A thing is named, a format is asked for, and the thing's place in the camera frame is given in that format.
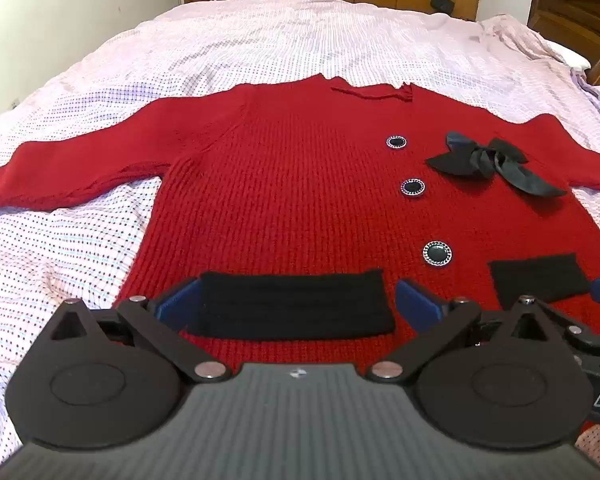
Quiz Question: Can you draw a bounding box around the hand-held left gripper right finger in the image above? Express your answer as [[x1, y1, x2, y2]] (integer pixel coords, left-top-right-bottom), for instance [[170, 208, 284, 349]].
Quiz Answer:
[[364, 279, 557, 384]]

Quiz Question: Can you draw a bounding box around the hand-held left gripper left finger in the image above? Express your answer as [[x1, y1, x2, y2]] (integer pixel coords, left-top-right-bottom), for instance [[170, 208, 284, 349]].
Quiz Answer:
[[47, 277, 232, 384]]

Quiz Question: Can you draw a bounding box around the red knit sweater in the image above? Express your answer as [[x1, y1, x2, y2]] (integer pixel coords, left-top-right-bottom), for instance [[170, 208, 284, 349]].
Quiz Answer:
[[0, 72, 600, 463]]

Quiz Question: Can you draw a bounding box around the white pillow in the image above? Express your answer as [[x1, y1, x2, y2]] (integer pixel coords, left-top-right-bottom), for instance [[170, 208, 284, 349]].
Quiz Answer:
[[549, 39, 593, 72]]

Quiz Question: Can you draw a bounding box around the wooden bed headboard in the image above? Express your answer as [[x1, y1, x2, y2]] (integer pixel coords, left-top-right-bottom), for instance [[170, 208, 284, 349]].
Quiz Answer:
[[526, 0, 600, 87]]

